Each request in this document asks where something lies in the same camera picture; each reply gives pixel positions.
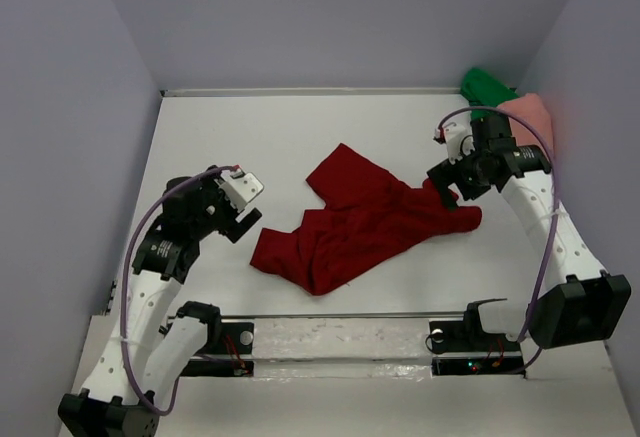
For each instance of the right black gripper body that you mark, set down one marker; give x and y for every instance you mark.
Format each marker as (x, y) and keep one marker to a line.
(469, 175)

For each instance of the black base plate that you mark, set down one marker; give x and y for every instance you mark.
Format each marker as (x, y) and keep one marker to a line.
(229, 357)
(459, 350)

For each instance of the pink t shirt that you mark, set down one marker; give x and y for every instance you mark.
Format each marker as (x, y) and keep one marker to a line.
(531, 109)

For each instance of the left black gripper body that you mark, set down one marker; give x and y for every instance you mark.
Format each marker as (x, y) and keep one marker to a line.
(216, 209)

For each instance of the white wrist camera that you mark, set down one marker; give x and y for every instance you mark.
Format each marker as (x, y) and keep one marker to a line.
(241, 188)
(458, 140)

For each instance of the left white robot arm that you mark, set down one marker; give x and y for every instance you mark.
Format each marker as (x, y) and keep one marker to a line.
(134, 383)

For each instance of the green t shirt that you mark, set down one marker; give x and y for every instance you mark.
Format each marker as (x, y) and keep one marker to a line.
(481, 89)

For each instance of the red t shirt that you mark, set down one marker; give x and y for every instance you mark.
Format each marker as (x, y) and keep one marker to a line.
(368, 217)

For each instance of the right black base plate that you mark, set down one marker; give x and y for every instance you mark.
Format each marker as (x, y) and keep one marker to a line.
(459, 350)

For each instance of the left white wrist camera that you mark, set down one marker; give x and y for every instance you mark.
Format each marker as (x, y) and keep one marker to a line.
(241, 188)

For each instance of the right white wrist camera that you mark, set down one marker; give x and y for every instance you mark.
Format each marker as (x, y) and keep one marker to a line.
(458, 140)

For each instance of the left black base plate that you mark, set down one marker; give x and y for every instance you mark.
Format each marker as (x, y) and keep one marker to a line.
(229, 357)

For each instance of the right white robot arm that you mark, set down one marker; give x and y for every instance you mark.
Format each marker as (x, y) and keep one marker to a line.
(575, 299)

